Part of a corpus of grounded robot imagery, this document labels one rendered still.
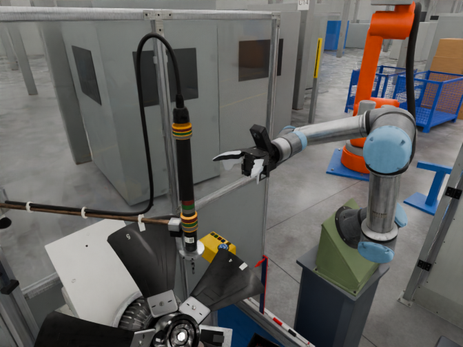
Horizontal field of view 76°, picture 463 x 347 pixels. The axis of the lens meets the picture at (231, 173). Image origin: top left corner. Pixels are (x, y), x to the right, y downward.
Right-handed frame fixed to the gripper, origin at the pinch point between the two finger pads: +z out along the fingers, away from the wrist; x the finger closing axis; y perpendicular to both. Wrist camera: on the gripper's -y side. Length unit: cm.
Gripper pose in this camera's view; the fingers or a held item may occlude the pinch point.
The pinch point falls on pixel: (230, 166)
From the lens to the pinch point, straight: 83.4
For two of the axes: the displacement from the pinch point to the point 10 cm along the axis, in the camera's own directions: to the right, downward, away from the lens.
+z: -7.0, 3.3, -6.3
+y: 0.0, 8.9, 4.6
